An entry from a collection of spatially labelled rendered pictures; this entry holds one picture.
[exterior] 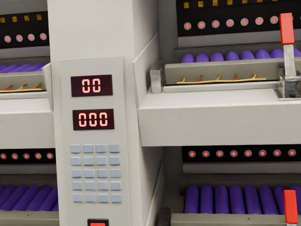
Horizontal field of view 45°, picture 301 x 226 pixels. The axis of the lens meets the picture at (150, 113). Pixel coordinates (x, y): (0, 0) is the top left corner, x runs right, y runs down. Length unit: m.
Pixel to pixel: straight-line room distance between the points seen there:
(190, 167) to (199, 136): 0.18
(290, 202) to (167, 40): 0.30
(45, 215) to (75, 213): 0.11
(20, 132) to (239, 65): 0.27
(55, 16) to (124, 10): 0.08
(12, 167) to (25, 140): 0.21
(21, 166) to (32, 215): 0.13
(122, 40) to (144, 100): 0.07
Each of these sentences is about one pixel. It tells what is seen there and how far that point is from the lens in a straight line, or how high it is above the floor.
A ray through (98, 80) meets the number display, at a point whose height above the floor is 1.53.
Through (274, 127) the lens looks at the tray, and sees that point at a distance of 0.39.
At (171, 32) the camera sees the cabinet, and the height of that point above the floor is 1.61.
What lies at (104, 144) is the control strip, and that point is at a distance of 0.39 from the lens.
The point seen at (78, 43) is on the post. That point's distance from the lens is 0.40.
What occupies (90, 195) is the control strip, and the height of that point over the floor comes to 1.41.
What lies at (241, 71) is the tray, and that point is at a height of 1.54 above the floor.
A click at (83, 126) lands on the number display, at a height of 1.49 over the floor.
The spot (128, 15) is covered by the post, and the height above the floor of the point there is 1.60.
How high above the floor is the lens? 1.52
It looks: 3 degrees down
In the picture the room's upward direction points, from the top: 2 degrees counter-clockwise
